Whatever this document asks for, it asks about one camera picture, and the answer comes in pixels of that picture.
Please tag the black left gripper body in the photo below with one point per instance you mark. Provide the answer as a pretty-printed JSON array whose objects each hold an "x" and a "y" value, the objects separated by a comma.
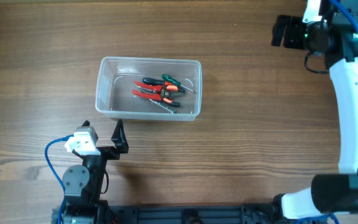
[{"x": 97, "y": 163}]

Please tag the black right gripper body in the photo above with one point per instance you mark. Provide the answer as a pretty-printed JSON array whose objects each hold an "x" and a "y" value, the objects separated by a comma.
[{"x": 298, "y": 35}]

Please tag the clear plastic container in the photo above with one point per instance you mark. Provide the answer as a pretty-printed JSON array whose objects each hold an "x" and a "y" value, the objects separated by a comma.
[{"x": 116, "y": 79}]

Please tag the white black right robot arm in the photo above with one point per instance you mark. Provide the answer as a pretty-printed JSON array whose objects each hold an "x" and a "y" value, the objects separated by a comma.
[{"x": 331, "y": 194}]

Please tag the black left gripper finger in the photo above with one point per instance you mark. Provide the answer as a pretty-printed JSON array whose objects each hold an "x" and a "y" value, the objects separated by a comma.
[
  {"x": 118, "y": 137},
  {"x": 86, "y": 124}
]

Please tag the black red handled screwdriver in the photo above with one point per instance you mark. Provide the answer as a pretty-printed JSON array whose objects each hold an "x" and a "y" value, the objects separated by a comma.
[{"x": 152, "y": 81}]

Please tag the green handled screwdriver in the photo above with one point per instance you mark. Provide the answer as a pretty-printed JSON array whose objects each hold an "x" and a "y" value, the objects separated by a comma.
[{"x": 173, "y": 81}]

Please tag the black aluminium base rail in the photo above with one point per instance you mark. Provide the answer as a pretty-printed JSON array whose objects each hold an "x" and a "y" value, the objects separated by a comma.
[{"x": 244, "y": 214}]

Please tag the red handled snips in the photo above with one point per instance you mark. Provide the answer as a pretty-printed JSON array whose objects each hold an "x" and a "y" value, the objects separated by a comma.
[{"x": 153, "y": 92}]

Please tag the orange black needle-nose pliers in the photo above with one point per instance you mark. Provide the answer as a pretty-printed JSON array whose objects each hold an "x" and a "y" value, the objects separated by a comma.
[{"x": 174, "y": 92}]

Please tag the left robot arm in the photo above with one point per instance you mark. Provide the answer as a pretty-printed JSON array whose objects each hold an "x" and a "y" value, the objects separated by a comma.
[{"x": 84, "y": 184}]

